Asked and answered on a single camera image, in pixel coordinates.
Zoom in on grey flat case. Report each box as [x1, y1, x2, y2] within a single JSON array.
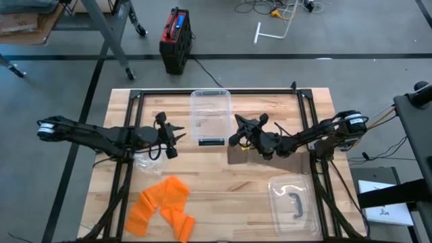
[[350, 166, 402, 190]]

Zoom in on red black power station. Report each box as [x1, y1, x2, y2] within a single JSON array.
[[159, 6, 194, 76]]

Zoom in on grey metal table frame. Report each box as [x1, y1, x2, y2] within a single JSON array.
[[50, 0, 149, 82]]

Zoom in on white paper sheet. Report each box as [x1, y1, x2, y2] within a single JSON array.
[[357, 180, 414, 227]]

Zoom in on crumpled clear plastic bag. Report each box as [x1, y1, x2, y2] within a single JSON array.
[[133, 150, 165, 176]]

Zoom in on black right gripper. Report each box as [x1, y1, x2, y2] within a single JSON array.
[[228, 113, 271, 159]]

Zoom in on grey black equipment stand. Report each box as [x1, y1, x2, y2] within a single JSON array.
[[356, 80, 432, 243]]

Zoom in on clear plastic lid black handle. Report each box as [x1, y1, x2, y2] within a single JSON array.
[[268, 174, 321, 237]]

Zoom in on clear plastic box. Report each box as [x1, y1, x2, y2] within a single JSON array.
[[189, 88, 233, 148]]

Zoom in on brown cardboard box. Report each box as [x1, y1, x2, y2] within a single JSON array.
[[0, 3, 65, 47]]

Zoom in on grey table leg with caster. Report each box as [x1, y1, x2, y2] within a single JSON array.
[[0, 53, 27, 79]]

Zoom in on tangled floor cables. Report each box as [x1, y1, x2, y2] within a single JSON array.
[[234, 0, 333, 22]]

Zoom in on black power station cable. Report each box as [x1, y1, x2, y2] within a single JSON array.
[[189, 55, 224, 88]]

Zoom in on orange elastic bandage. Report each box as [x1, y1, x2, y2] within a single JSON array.
[[124, 175, 196, 243]]

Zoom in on black aluminium rig frame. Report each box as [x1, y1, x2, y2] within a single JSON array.
[[79, 87, 371, 243]]

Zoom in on grey plastic sheet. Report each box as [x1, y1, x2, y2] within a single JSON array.
[[0, 0, 61, 15]]

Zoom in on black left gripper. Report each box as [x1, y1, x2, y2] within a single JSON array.
[[153, 111, 188, 159]]

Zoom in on black floor cable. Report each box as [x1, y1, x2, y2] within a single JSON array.
[[347, 134, 418, 166]]

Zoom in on white T-shaped pipe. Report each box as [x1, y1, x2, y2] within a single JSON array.
[[253, 0, 300, 45]]

